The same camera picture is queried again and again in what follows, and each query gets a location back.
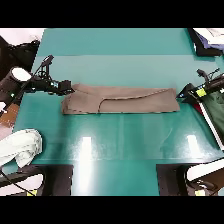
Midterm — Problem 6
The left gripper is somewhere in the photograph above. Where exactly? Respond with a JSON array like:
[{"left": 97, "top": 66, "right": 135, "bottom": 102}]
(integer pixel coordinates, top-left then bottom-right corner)
[{"left": 57, "top": 79, "right": 75, "bottom": 97}]

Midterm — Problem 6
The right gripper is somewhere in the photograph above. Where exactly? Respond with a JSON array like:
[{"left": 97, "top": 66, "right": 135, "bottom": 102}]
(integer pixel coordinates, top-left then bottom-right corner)
[{"left": 176, "top": 82, "right": 206, "bottom": 101}]

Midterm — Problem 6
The brown shirt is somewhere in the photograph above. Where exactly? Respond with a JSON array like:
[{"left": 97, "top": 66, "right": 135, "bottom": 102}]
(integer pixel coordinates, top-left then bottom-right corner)
[{"left": 60, "top": 83, "right": 181, "bottom": 116}]

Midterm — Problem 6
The dark green garment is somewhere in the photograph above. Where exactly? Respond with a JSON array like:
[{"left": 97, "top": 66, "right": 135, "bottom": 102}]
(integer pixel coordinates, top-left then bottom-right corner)
[{"left": 201, "top": 91, "right": 224, "bottom": 142}]

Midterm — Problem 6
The blue garment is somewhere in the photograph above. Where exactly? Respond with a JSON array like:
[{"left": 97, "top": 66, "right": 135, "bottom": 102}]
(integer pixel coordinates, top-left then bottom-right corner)
[{"left": 199, "top": 34, "right": 224, "bottom": 52}]

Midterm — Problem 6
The white garment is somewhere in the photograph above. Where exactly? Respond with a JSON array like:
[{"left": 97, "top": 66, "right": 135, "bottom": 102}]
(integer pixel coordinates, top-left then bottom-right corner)
[
  {"left": 0, "top": 128, "right": 44, "bottom": 169},
  {"left": 194, "top": 27, "right": 224, "bottom": 44}
]

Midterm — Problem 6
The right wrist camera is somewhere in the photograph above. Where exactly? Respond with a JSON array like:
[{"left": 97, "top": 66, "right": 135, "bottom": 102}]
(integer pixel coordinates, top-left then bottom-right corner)
[{"left": 196, "top": 67, "right": 221, "bottom": 84}]

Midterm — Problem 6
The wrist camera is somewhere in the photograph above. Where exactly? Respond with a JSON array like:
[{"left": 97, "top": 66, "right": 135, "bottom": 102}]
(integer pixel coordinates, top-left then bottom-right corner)
[
  {"left": 196, "top": 67, "right": 221, "bottom": 84},
  {"left": 35, "top": 54, "right": 55, "bottom": 81}
]

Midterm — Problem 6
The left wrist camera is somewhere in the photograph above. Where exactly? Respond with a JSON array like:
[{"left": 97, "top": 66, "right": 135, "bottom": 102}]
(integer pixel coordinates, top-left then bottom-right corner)
[{"left": 35, "top": 54, "right": 55, "bottom": 81}]

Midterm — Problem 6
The black cable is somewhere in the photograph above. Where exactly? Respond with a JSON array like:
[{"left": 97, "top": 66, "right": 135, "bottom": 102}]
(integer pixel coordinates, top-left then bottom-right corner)
[{"left": 0, "top": 169, "right": 34, "bottom": 197}]

